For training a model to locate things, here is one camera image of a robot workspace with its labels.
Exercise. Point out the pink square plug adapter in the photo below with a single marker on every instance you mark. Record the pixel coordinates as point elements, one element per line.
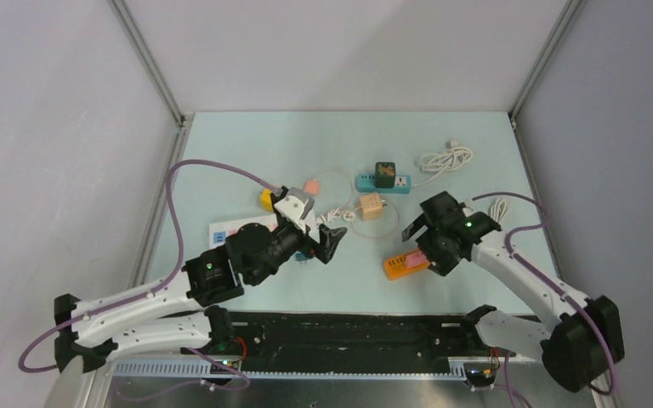
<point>415,260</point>

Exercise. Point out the dark green dragon adapter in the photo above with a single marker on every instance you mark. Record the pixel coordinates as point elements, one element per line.
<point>384,174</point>

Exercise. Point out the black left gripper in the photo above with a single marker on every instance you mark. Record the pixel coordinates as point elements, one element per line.
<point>328,239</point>

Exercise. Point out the orange power strip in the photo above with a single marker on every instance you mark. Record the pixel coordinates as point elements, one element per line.
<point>395,269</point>

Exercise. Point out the white multicolour power strip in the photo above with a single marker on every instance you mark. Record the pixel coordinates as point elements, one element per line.
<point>218,232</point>

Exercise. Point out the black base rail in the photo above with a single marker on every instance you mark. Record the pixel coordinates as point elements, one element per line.
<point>345,344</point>

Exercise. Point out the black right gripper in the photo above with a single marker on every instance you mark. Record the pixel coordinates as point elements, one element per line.
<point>441,262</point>

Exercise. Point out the beige cube socket adapter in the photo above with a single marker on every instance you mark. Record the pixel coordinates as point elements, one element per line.
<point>371,206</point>

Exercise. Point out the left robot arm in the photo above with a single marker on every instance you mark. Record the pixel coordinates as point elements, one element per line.
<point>185,312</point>

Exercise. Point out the pink usb charger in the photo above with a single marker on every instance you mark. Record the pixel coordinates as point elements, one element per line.
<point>312,187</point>

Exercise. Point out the teal blue power strip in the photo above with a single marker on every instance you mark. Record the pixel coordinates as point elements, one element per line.
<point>365,183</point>

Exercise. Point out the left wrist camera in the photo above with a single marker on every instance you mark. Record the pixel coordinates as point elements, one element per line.
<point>296,206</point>

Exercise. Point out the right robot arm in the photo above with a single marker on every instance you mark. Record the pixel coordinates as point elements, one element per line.
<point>577,338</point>

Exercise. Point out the yellow cube socket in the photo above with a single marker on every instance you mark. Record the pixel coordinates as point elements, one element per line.
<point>266,200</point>

